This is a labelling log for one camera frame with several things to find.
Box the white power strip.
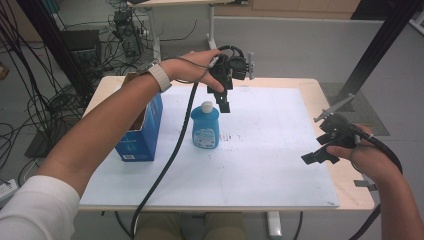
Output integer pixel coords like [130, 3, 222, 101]
[0, 178, 19, 202]

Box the dark slanted frame post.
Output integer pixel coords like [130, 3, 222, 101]
[15, 0, 95, 99]

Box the black computer tower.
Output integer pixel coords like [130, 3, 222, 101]
[113, 9, 144, 58]

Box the black metal frame post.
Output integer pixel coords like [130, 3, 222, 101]
[333, 0, 424, 108]

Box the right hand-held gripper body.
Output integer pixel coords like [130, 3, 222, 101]
[313, 93, 358, 148]

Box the white sleeve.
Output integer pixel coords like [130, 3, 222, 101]
[0, 175, 81, 240]

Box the light wooden table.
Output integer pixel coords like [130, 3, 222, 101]
[79, 75, 376, 213]

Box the white-legged background table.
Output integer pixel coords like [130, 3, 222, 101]
[127, 0, 248, 65]

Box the blue cardboard box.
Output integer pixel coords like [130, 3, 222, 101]
[114, 72, 165, 163]

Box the grey tape piece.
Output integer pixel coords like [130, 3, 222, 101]
[353, 179, 378, 192]

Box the person's leg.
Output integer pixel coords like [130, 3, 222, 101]
[203, 211, 248, 240]
[133, 211, 183, 240]

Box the person's left leg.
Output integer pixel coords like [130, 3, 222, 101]
[133, 211, 183, 240]

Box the dark grey floor mat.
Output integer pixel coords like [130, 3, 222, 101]
[319, 81, 391, 137]

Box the person's left hand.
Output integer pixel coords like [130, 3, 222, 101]
[167, 49, 226, 94]

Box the white table mat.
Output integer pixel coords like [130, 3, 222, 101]
[79, 85, 341, 208]

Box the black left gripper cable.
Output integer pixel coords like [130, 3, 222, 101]
[129, 44, 246, 240]

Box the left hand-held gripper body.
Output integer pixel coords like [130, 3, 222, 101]
[209, 52, 256, 93]

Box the person's right hand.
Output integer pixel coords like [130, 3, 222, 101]
[326, 123, 403, 188]

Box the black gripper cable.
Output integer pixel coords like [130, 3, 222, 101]
[347, 124, 405, 240]
[129, 44, 246, 240]

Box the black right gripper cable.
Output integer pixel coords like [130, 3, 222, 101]
[347, 124, 405, 240]

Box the person's right leg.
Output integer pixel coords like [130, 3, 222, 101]
[203, 211, 248, 240]

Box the black equipment box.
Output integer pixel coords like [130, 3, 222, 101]
[60, 29, 103, 78]

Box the blue bottle with white cap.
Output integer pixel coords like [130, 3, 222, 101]
[190, 100, 221, 150]

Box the white table leg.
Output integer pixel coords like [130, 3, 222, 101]
[266, 211, 283, 240]

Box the wristwatch with beige band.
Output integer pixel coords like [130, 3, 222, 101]
[135, 59, 173, 94]

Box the black cable under table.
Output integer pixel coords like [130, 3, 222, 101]
[292, 211, 305, 240]

